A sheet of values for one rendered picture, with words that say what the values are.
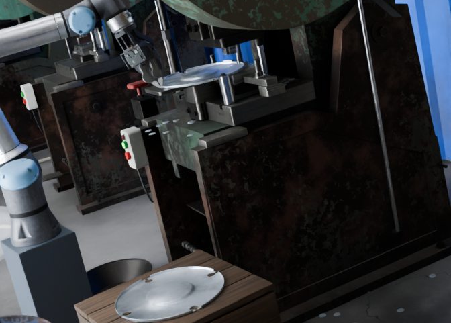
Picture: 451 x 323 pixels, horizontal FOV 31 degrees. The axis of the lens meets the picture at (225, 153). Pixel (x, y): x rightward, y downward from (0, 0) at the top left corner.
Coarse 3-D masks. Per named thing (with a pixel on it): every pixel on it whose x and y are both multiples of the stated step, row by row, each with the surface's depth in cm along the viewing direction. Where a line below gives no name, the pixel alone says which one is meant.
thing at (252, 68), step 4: (244, 64) 262; (252, 64) 259; (244, 68) 258; (248, 68) 258; (252, 68) 259; (240, 72) 257; (244, 72) 258; (248, 72) 259; (252, 72) 259; (232, 76) 256; (236, 76) 257; (240, 76) 258; (216, 80) 269; (232, 80) 257; (236, 80) 257; (240, 80) 258; (232, 84) 258
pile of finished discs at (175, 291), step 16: (160, 272) 223; (176, 272) 222; (192, 272) 219; (208, 272) 217; (128, 288) 218; (144, 288) 216; (160, 288) 212; (176, 288) 210; (192, 288) 208; (208, 288) 208; (128, 304) 208; (144, 304) 206; (160, 304) 204; (176, 304) 202; (192, 304) 201; (144, 320) 197; (160, 320) 196
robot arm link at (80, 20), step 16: (48, 16) 232; (64, 16) 231; (80, 16) 229; (0, 32) 228; (16, 32) 228; (32, 32) 229; (48, 32) 230; (64, 32) 231; (80, 32) 231; (0, 48) 228; (16, 48) 230
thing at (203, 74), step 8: (208, 64) 273; (216, 64) 272; (224, 64) 269; (232, 64) 265; (240, 64) 262; (184, 72) 272; (192, 72) 268; (200, 72) 261; (208, 72) 258; (216, 72) 256; (224, 72) 256; (232, 72) 249; (168, 80) 263; (176, 80) 260; (184, 80) 256; (192, 80) 254; (200, 80) 251; (208, 80) 246; (168, 88) 250
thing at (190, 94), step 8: (152, 88) 256; (160, 88) 253; (176, 88) 249; (184, 88) 250; (192, 88) 255; (200, 88) 255; (208, 88) 256; (192, 96) 257; (200, 96) 255; (208, 96) 256; (216, 96) 258; (192, 104) 259; (200, 104) 256; (192, 112) 261; (200, 112) 256
